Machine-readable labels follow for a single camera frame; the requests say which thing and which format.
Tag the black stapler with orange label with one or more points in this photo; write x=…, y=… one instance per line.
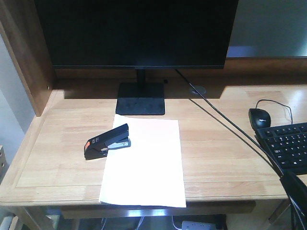
x=98, y=147

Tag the black computer keyboard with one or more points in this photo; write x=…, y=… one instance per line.
x=287, y=146

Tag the black computer monitor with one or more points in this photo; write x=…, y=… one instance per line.
x=138, y=35

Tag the white power strip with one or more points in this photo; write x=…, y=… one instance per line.
x=192, y=225

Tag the black computer mouse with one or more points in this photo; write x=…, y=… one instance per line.
x=259, y=118

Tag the white paper sheet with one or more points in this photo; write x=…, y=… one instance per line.
x=149, y=172

